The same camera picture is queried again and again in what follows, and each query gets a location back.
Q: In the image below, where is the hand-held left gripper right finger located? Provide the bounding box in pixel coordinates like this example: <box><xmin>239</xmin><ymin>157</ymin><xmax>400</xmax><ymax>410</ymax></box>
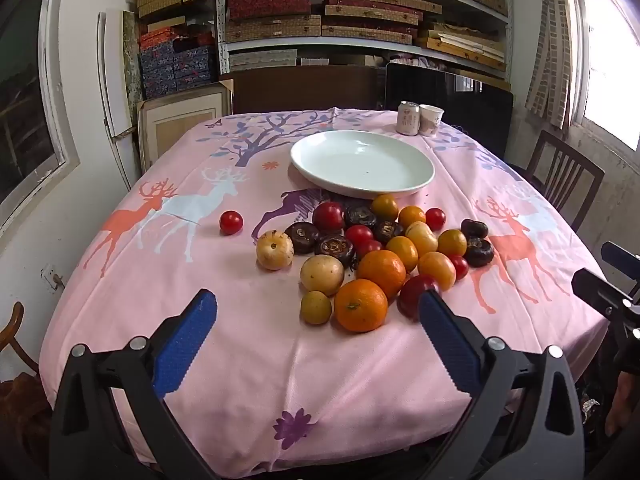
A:
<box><xmin>419</xmin><ymin>289</ymin><xmax>586</xmax><ymax>480</ymax></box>

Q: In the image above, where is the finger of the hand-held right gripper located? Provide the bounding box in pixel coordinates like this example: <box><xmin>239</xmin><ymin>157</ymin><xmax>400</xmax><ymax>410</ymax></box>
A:
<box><xmin>601</xmin><ymin>241</ymin><xmax>640</xmax><ymax>281</ymax></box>
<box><xmin>571</xmin><ymin>268</ymin><xmax>633</xmax><ymax>317</ymax></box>

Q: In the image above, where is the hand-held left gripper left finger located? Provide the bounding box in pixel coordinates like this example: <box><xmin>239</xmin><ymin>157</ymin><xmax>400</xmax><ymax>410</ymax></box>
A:
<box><xmin>48</xmin><ymin>288</ymin><xmax>221</xmax><ymax>480</ymax></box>

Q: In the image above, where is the dark red plum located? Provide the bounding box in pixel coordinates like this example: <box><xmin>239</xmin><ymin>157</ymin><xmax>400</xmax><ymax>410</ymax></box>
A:
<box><xmin>312</xmin><ymin>201</ymin><xmax>346</xmax><ymax>231</ymax></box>
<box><xmin>397</xmin><ymin>274</ymin><xmax>441</xmax><ymax>321</ymax></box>

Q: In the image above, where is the orange cherry tomato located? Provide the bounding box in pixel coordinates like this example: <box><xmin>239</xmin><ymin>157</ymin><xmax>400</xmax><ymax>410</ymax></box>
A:
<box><xmin>385</xmin><ymin>235</ymin><xmax>419</xmax><ymax>273</ymax></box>
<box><xmin>398</xmin><ymin>205</ymin><xmax>426</xmax><ymax>228</ymax></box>
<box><xmin>417</xmin><ymin>251</ymin><xmax>457</xmax><ymax>291</ymax></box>

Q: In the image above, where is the dark purple water chestnut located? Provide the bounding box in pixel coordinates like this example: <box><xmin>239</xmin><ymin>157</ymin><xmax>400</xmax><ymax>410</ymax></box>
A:
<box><xmin>314</xmin><ymin>234</ymin><xmax>356</xmax><ymax>266</ymax></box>
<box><xmin>284</xmin><ymin>221</ymin><xmax>321</xmax><ymax>254</ymax></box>
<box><xmin>463</xmin><ymin>237</ymin><xmax>495</xmax><ymax>268</ymax></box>
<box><xmin>343</xmin><ymin>204</ymin><xmax>378</xmax><ymax>228</ymax></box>
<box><xmin>373</xmin><ymin>220</ymin><xmax>405</xmax><ymax>245</ymax></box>
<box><xmin>460</xmin><ymin>218</ymin><xmax>489</xmax><ymax>240</ymax></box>

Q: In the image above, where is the mandarin orange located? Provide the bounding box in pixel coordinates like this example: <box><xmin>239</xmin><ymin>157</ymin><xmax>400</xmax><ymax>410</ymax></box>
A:
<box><xmin>334</xmin><ymin>278</ymin><xmax>389</xmax><ymax>333</ymax></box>
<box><xmin>356</xmin><ymin>250</ymin><xmax>407</xmax><ymax>301</ymax></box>

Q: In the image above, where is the yellow orange tomato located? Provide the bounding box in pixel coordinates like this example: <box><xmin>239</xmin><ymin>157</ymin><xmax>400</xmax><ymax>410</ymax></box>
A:
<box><xmin>437</xmin><ymin>229</ymin><xmax>468</xmax><ymax>257</ymax></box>
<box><xmin>370</xmin><ymin>194</ymin><xmax>399</xmax><ymax>222</ymax></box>

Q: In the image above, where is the yellow lumpy tomato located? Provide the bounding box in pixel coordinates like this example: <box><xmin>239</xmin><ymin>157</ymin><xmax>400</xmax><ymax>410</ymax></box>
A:
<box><xmin>405</xmin><ymin>221</ymin><xmax>439</xmax><ymax>257</ymax></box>

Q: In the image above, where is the pale yellow apple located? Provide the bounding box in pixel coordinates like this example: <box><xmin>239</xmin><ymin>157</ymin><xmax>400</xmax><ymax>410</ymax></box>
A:
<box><xmin>256</xmin><ymin>230</ymin><xmax>295</xmax><ymax>271</ymax></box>

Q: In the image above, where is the small olive yellow plum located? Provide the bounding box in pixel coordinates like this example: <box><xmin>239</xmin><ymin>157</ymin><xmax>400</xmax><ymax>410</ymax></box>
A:
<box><xmin>300</xmin><ymin>290</ymin><xmax>333</xmax><ymax>325</ymax></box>

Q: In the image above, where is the large pale yellow plum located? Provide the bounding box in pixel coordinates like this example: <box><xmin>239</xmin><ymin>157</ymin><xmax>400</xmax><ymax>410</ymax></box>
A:
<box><xmin>300</xmin><ymin>254</ymin><xmax>345</xmax><ymax>297</ymax></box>

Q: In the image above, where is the white oval plate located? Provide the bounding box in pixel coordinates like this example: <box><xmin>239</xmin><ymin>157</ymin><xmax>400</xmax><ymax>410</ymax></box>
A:
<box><xmin>290</xmin><ymin>130</ymin><xmax>436</xmax><ymax>199</ymax></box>

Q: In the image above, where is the person's right hand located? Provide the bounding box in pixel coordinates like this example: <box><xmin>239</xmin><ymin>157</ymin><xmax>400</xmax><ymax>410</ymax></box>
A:
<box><xmin>605</xmin><ymin>370</ymin><xmax>640</xmax><ymax>437</ymax></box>

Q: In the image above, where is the pink deer print tablecloth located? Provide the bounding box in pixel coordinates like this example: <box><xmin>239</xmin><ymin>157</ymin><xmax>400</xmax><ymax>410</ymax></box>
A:
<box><xmin>37</xmin><ymin>107</ymin><xmax>608</xmax><ymax>476</ymax></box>

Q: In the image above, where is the dark wooden slatted chair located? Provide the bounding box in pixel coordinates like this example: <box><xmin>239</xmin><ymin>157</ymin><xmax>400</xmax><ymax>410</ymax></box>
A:
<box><xmin>510</xmin><ymin>129</ymin><xmax>606</xmax><ymax>233</ymax></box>

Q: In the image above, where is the curved brown wooden chair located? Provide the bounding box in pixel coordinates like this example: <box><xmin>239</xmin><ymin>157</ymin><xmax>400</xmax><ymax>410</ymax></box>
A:
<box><xmin>0</xmin><ymin>301</ymin><xmax>51</xmax><ymax>480</ymax></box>

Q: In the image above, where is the white framed window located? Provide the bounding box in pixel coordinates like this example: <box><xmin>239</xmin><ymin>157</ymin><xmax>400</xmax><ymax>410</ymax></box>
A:
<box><xmin>0</xmin><ymin>0</ymin><xmax>81</xmax><ymax>233</ymax></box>
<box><xmin>570</xmin><ymin>0</ymin><xmax>640</xmax><ymax>151</ymax></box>

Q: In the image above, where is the black glossy panel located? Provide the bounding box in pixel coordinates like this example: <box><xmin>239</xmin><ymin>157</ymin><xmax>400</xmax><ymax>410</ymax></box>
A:
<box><xmin>385</xmin><ymin>62</ymin><xmax>515</xmax><ymax>161</ymax></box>

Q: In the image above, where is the brick pattern curtain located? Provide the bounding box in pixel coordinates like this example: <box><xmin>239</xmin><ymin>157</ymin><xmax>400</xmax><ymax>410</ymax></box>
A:
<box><xmin>525</xmin><ymin>0</ymin><xmax>576</xmax><ymax>128</ymax></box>

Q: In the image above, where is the wooden framed picture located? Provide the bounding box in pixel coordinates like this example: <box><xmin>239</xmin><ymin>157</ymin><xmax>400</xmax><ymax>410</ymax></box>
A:
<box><xmin>137</xmin><ymin>80</ymin><xmax>234</xmax><ymax>173</ymax></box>

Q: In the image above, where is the white paper cup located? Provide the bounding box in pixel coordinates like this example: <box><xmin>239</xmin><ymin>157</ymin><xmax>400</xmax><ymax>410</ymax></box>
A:
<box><xmin>419</xmin><ymin>104</ymin><xmax>445</xmax><ymax>137</ymax></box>

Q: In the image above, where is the white drink can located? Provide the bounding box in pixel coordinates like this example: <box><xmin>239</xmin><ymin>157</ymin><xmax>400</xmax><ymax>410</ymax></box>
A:
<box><xmin>397</xmin><ymin>101</ymin><xmax>421</xmax><ymax>136</ymax></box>

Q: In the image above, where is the white leaning panel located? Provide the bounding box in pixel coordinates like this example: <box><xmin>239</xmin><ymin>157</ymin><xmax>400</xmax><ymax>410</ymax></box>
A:
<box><xmin>96</xmin><ymin>10</ymin><xmax>141</xmax><ymax>191</ymax></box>

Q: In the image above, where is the stack of blue patterned boxes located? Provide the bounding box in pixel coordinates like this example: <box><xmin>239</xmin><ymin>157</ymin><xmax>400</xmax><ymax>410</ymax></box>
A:
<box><xmin>139</xmin><ymin>42</ymin><xmax>217</xmax><ymax>101</ymax></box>

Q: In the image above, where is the brown wooden board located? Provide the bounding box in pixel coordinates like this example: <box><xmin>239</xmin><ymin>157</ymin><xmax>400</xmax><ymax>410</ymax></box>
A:
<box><xmin>218</xmin><ymin>66</ymin><xmax>388</xmax><ymax>116</ymax></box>

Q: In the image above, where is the grey stone slab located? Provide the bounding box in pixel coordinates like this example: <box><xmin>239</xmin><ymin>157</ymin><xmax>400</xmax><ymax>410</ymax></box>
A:
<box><xmin>122</xmin><ymin>10</ymin><xmax>146</xmax><ymax>106</ymax></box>

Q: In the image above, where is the orange patterned box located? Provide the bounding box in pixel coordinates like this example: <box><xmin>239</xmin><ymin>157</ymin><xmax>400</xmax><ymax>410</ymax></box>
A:
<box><xmin>139</xmin><ymin>27</ymin><xmax>176</xmax><ymax>52</ymax></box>

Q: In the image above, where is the white metal shelving rack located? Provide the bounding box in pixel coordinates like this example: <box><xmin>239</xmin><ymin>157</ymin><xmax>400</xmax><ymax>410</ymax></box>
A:
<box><xmin>216</xmin><ymin>0</ymin><xmax>516</xmax><ymax>81</ymax></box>

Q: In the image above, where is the stack of woven flat boxes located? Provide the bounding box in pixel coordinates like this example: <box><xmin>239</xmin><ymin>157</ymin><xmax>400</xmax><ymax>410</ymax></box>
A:
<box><xmin>225</xmin><ymin>0</ymin><xmax>510</xmax><ymax>73</ymax></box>

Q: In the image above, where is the red patterned box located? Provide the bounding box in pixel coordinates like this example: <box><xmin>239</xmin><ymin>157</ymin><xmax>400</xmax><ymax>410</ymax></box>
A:
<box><xmin>227</xmin><ymin>0</ymin><xmax>312</xmax><ymax>21</ymax></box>

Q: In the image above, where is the white wall socket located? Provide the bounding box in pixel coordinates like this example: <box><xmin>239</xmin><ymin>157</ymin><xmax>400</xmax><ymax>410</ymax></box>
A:
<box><xmin>41</xmin><ymin>265</ymin><xmax>66</xmax><ymax>293</ymax></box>

